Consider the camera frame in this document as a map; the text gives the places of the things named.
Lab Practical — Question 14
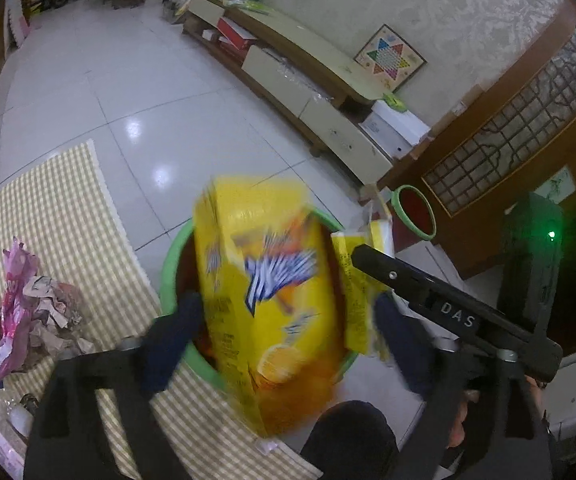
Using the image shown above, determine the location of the pink snack pouch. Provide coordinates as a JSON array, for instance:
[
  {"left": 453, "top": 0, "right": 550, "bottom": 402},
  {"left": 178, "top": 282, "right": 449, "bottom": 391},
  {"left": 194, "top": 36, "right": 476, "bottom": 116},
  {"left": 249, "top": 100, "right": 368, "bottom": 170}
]
[{"left": 0, "top": 237, "right": 43, "bottom": 383}]

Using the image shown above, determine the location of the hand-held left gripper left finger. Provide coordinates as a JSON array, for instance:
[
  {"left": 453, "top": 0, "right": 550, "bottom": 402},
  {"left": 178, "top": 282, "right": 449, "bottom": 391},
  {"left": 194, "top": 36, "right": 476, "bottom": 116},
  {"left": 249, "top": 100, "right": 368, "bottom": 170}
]
[{"left": 23, "top": 290, "right": 203, "bottom": 480}]

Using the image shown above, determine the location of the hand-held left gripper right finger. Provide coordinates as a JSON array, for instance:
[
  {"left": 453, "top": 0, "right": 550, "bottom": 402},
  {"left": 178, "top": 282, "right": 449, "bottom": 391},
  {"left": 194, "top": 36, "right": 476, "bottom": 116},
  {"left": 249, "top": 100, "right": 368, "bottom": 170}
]
[{"left": 375, "top": 290, "right": 553, "bottom": 480}]

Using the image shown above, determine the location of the small red bin green rim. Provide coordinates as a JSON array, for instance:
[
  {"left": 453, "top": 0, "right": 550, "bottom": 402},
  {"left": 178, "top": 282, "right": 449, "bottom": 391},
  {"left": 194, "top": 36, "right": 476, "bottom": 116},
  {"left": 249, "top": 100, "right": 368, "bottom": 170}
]
[{"left": 390, "top": 185, "right": 437, "bottom": 253}]

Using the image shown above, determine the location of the large red bin green rim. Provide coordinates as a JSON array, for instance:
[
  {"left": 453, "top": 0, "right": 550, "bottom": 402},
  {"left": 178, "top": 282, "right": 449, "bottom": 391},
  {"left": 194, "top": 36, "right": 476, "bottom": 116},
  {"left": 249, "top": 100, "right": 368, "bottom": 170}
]
[{"left": 158, "top": 207, "right": 363, "bottom": 396}]

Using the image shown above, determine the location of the yellow drink carton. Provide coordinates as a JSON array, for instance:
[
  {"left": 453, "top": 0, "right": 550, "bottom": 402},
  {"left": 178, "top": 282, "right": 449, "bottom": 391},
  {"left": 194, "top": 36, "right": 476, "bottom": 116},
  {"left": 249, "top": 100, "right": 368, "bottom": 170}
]
[{"left": 193, "top": 175, "right": 363, "bottom": 438}]

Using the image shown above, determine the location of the yellow white packet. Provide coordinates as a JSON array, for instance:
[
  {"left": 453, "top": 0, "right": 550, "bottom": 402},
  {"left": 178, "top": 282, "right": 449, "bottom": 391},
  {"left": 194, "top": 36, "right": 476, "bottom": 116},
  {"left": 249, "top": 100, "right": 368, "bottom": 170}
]
[{"left": 330, "top": 219, "right": 396, "bottom": 361}]

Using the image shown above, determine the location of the checkered yellow tablecloth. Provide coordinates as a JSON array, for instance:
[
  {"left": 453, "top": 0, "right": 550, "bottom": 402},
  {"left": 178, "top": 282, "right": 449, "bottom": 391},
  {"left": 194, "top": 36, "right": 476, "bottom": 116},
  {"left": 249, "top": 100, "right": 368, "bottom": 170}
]
[{"left": 0, "top": 140, "right": 323, "bottom": 480}]

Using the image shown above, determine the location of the white cardboard box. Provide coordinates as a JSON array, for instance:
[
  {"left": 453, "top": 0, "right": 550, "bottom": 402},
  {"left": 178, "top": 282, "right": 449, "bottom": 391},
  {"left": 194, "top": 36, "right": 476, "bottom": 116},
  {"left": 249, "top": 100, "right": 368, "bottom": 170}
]
[{"left": 360, "top": 100, "right": 431, "bottom": 158}]

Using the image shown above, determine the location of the long cream television cabinet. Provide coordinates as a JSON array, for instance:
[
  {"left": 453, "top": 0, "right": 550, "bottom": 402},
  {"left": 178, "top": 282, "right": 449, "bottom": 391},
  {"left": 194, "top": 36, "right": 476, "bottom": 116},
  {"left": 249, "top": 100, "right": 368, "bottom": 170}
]
[{"left": 183, "top": 0, "right": 393, "bottom": 186}]

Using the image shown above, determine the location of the red flat box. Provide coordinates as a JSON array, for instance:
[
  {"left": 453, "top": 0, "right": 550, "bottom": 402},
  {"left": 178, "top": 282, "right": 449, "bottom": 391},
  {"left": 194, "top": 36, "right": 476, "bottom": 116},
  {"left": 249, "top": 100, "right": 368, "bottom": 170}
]
[{"left": 216, "top": 17, "right": 259, "bottom": 51}]

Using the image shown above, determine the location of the green plastic packet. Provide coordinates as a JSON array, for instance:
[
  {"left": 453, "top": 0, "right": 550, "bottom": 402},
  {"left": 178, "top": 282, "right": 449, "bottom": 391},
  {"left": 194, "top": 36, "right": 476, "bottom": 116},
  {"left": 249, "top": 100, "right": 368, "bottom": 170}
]
[{"left": 223, "top": 0, "right": 271, "bottom": 15}]

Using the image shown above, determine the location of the dark appliance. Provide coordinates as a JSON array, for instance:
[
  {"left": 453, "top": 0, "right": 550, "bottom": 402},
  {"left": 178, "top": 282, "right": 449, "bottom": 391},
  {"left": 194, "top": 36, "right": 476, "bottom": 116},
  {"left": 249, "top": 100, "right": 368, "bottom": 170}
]
[{"left": 498, "top": 192, "right": 566, "bottom": 311}]

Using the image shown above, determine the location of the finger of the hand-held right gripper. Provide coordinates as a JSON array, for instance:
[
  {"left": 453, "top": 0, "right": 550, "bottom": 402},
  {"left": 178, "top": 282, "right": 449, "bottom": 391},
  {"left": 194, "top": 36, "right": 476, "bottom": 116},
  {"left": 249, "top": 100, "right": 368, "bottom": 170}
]
[{"left": 352, "top": 245, "right": 436, "bottom": 311}]

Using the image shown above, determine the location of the wooden lattice door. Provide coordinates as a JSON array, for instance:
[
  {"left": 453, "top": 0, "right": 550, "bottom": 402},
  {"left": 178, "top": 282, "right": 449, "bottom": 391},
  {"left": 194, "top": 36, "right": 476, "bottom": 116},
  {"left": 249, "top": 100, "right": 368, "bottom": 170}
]
[{"left": 378, "top": 0, "right": 576, "bottom": 281}]

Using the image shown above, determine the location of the star checkers board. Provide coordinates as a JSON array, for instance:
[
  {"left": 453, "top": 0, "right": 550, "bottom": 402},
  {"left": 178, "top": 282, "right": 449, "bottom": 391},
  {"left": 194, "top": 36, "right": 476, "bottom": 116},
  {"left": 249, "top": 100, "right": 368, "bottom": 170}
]
[{"left": 354, "top": 23, "right": 427, "bottom": 93}]

